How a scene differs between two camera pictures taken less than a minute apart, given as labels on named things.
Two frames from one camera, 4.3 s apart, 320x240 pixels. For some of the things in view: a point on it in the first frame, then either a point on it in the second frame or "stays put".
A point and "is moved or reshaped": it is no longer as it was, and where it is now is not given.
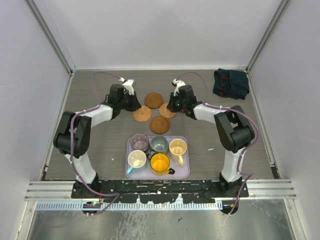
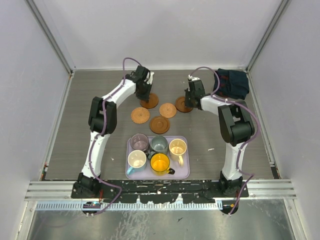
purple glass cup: (139, 141) stays put
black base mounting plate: (159, 191) stays put
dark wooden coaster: (159, 125) stays put
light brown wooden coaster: (165, 112) stays put
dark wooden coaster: (153, 100) is moved or reshaped
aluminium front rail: (63, 190) stays put
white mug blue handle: (136, 161) stays put
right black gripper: (170, 106) -> (187, 92)
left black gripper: (135, 104) -> (144, 97)
